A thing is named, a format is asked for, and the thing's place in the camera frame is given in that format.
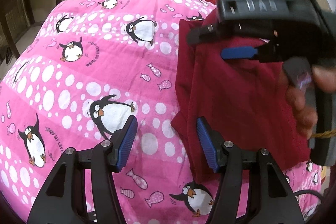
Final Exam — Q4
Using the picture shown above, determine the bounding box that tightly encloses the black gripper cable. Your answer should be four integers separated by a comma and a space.
292, 189, 325, 204

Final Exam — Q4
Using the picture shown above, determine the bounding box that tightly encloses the pink penguin blanket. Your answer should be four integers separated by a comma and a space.
1, 0, 322, 223

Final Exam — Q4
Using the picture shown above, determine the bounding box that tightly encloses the dark wooden side table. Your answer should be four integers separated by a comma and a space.
0, 0, 63, 59

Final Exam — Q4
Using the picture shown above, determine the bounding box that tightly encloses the dark red sweater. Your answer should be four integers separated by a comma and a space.
171, 12, 310, 183

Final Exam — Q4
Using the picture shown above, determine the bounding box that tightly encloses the person's right hand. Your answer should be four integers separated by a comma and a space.
279, 65, 336, 139

